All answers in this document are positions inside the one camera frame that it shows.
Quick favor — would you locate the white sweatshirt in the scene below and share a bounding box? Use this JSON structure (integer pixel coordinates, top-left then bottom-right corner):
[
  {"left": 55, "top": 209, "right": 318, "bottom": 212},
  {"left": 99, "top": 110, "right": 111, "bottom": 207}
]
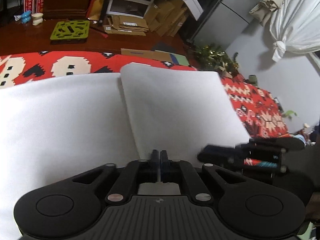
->
[{"left": 1, "top": 63, "right": 249, "bottom": 239}]

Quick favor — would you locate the red Christmas pattern tablecloth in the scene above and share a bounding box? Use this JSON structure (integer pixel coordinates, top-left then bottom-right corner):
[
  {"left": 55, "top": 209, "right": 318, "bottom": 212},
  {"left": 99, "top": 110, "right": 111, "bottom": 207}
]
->
[{"left": 1, "top": 51, "right": 289, "bottom": 138}]

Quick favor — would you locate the dark green gift box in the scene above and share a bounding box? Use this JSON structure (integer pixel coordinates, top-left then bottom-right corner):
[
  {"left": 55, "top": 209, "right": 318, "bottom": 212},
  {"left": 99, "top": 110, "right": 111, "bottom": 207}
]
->
[{"left": 247, "top": 75, "right": 258, "bottom": 87}]

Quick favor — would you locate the Christmas garland with ornaments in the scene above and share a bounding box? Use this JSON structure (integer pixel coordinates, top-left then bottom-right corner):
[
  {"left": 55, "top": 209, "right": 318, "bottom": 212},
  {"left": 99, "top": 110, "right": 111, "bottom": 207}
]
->
[{"left": 191, "top": 43, "right": 239, "bottom": 77}]

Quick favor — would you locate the Mianshu flattened cardboard box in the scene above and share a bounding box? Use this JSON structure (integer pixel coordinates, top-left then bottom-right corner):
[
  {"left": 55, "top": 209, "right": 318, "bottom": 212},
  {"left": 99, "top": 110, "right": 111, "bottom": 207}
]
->
[{"left": 120, "top": 48, "right": 189, "bottom": 66}]

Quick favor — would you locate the silver refrigerator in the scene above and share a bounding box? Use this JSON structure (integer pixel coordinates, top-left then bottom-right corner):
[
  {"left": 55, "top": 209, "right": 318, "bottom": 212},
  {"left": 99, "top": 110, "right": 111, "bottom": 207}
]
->
[{"left": 193, "top": 0, "right": 260, "bottom": 49}]

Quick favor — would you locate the white knotted curtain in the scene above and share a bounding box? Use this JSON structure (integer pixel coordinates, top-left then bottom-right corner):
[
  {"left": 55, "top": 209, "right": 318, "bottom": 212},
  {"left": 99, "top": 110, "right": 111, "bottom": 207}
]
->
[{"left": 269, "top": 0, "right": 319, "bottom": 62}]

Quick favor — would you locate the stack of flattened cardboard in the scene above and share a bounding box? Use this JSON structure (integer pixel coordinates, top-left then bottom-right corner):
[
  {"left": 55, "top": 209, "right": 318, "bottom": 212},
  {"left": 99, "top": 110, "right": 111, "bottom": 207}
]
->
[{"left": 104, "top": 0, "right": 203, "bottom": 37}]

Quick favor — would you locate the cream ceramic pot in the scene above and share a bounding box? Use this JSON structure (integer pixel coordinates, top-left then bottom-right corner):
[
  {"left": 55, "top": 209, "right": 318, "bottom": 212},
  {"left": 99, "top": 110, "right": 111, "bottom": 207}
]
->
[{"left": 31, "top": 12, "right": 43, "bottom": 26}]

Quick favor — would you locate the blue ceramic figurine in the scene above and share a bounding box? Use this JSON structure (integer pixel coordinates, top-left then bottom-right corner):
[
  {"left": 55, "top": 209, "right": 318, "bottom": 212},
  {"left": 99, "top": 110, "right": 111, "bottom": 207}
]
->
[{"left": 14, "top": 10, "right": 31, "bottom": 24}]

